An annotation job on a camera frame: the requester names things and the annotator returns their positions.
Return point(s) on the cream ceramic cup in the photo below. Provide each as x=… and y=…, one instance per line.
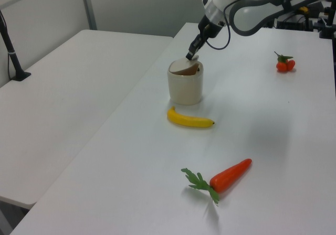
x=185, y=88

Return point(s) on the yellow toy banana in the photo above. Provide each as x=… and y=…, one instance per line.
x=189, y=121

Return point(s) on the black camera stand clamp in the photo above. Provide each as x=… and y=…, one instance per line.
x=328, y=26

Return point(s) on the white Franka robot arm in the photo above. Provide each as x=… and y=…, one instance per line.
x=246, y=12

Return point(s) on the grey metal partition post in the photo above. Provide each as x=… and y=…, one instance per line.
x=88, y=6

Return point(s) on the toy tangerine bunch with leaves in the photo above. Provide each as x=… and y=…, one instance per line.
x=284, y=65

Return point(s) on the black pole with base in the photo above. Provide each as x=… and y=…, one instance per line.
x=11, y=54

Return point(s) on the beige garbage bin lid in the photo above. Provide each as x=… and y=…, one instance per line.
x=181, y=64

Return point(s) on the orange toy carrot green leaves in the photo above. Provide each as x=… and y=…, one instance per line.
x=228, y=177

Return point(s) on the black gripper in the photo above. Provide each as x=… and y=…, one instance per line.
x=211, y=27

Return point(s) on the dark equipment with yellow part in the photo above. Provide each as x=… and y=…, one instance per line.
x=294, y=20

